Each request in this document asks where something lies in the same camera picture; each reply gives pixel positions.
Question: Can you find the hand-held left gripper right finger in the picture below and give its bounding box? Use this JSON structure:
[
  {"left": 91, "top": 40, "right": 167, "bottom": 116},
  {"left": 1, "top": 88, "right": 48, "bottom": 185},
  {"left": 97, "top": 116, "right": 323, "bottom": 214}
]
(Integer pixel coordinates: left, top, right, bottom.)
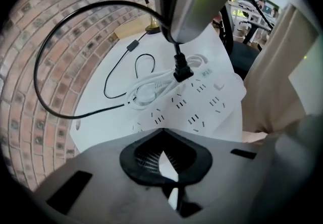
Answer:
[{"left": 164, "top": 128, "right": 265, "bottom": 224}]

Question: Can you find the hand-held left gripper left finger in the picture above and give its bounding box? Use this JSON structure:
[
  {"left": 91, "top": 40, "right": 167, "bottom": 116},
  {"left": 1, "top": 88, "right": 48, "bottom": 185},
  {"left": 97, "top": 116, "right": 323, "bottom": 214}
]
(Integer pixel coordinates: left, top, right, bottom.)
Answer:
[{"left": 32, "top": 128, "right": 179, "bottom": 224}]

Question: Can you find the black and brass lamp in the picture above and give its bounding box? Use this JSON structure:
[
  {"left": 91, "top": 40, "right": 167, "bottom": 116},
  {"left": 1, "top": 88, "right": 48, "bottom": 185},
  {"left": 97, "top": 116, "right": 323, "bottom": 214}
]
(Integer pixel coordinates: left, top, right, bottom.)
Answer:
[{"left": 137, "top": 0, "right": 163, "bottom": 36}]

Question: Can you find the white power strip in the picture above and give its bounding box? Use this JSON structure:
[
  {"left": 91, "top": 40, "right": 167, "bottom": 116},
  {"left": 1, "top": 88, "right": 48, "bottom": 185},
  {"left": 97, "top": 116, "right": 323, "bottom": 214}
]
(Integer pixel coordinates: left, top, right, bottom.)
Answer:
[{"left": 131, "top": 52, "right": 247, "bottom": 143}]

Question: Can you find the black lamp power cable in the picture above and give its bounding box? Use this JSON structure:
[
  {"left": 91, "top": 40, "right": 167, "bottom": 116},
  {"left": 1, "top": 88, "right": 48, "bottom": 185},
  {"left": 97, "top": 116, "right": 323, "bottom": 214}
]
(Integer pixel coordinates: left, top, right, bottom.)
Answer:
[{"left": 33, "top": 0, "right": 195, "bottom": 120}]

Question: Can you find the light wooden board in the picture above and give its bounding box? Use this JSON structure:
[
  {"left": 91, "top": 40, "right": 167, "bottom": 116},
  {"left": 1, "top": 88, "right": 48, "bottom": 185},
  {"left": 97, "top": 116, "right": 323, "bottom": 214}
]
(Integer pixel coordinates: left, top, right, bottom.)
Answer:
[{"left": 114, "top": 15, "right": 162, "bottom": 40}]

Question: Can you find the white background desk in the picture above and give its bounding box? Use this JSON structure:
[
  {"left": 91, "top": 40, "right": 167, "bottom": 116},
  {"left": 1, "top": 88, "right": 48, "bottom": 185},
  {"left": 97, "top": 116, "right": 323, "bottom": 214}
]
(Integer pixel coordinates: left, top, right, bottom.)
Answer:
[{"left": 227, "top": 0, "right": 281, "bottom": 42}]

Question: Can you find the black office chair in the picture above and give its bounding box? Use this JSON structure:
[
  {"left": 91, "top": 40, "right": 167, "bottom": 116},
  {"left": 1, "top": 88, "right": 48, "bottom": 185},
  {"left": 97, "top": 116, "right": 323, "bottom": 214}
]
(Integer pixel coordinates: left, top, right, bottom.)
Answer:
[{"left": 218, "top": 6, "right": 262, "bottom": 80}]

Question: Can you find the person's beige clothing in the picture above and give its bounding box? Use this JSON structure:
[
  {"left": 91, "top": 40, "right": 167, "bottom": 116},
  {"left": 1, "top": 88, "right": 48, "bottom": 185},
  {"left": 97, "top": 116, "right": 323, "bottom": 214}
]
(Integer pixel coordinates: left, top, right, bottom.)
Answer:
[{"left": 242, "top": 3, "right": 307, "bottom": 134}]

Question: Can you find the white power strip cord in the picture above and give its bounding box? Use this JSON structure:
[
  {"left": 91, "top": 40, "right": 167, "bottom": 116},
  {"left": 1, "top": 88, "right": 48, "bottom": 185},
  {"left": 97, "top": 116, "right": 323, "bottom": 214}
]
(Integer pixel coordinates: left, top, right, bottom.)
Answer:
[{"left": 125, "top": 53, "right": 209, "bottom": 111}]

